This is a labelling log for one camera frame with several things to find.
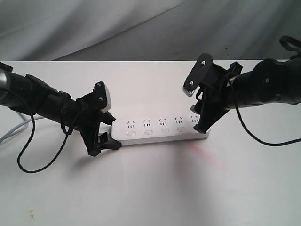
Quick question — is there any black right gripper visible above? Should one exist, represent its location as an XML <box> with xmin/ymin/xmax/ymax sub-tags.
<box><xmin>190</xmin><ymin>62</ymin><xmax>243</xmax><ymax>134</ymax></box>

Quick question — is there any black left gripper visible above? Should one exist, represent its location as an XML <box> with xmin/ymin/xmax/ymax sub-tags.
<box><xmin>61</xmin><ymin>92</ymin><xmax>122</xmax><ymax>156</ymax></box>

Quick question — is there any white five-outlet power strip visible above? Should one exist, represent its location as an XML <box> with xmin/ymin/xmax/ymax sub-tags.
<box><xmin>100</xmin><ymin>113</ymin><xmax>210</xmax><ymax>146</ymax></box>

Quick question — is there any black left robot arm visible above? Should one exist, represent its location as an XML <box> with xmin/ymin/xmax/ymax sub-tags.
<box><xmin>0</xmin><ymin>63</ymin><xmax>122</xmax><ymax>156</ymax></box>

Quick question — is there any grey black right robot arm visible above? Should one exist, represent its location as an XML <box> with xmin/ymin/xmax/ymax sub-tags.
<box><xmin>183</xmin><ymin>36</ymin><xmax>301</xmax><ymax>133</ymax></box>

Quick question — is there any grey backdrop cloth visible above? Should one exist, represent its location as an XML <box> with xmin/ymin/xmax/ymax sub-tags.
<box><xmin>0</xmin><ymin>0</ymin><xmax>301</xmax><ymax>61</ymax></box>

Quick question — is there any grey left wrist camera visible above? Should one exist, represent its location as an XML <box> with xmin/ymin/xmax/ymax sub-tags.
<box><xmin>93</xmin><ymin>81</ymin><xmax>111</xmax><ymax>113</ymax></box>

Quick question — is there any black right camera cable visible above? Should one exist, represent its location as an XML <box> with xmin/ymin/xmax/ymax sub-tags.
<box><xmin>195</xmin><ymin>70</ymin><xmax>301</xmax><ymax>147</ymax></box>

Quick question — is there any black camera cable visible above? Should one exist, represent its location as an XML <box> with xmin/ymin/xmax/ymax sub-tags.
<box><xmin>0</xmin><ymin>87</ymin><xmax>95</xmax><ymax>174</ymax></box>
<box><xmin>195</xmin><ymin>70</ymin><xmax>301</xmax><ymax>147</ymax></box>

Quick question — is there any black left camera cable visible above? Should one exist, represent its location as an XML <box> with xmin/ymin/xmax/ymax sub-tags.
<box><xmin>0</xmin><ymin>87</ymin><xmax>95</xmax><ymax>174</ymax></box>

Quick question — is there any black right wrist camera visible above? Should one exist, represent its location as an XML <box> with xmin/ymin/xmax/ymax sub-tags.
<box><xmin>183</xmin><ymin>53</ymin><xmax>213</xmax><ymax>97</ymax></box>

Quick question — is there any grey power cable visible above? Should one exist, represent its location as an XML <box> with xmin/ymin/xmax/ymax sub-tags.
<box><xmin>0</xmin><ymin>113</ymin><xmax>36</xmax><ymax>145</ymax></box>

